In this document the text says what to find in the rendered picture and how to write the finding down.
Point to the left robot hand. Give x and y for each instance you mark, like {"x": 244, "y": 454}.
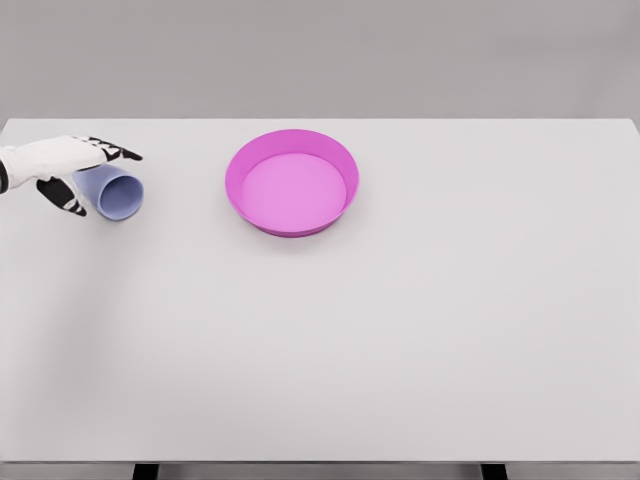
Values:
{"x": 60, "y": 155}

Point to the lavender blue cup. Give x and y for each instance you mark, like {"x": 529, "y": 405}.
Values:
{"x": 117, "y": 197}

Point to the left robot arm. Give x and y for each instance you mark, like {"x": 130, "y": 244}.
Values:
{"x": 7, "y": 167}

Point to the pink round plate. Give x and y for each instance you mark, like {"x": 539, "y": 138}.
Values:
{"x": 292, "y": 187}

